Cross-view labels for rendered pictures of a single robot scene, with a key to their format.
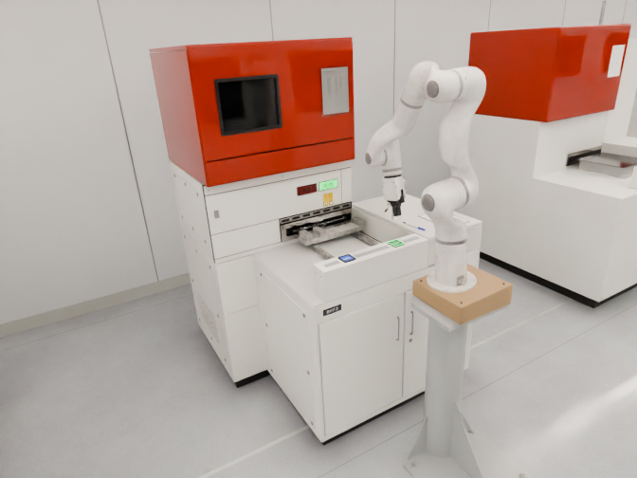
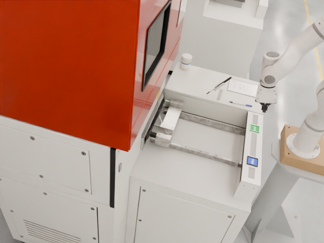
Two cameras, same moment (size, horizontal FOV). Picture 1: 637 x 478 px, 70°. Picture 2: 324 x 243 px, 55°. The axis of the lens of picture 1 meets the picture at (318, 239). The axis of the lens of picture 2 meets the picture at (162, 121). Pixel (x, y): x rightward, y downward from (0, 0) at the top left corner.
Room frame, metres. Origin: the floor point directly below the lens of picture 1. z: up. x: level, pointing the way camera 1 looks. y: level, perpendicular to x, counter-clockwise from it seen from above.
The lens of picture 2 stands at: (1.42, 1.03, 2.10)
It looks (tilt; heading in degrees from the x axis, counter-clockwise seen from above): 42 degrees down; 308
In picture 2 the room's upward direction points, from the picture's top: 9 degrees clockwise
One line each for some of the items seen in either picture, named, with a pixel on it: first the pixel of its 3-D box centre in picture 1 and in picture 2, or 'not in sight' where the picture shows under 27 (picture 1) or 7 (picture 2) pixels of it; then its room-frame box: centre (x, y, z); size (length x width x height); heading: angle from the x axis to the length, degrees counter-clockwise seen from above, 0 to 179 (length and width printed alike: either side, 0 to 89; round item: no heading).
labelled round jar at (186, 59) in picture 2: not in sight; (185, 61); (2.49, -0.48, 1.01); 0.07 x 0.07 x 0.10
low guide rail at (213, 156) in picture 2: (327, 256); (193, 151); (2.01, -0.04, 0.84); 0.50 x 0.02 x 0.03; 29
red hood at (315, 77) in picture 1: (251, 103); (82, 15); (2.50, 0.31, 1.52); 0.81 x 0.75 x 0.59; 119
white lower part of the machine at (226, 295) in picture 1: (269, 285); (87, 175); (2.52, 0.33, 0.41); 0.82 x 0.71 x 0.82; 119
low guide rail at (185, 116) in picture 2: (372, 243); (201, 121); (2.14, -0.27, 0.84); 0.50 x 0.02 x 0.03; 29
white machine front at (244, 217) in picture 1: (285, 208); (143, 121); (2.22, 0.16, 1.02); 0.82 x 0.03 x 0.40; 119
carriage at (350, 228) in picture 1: (332, 232); (169, 123); (2.23, -0.07, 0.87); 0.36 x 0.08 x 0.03; 119
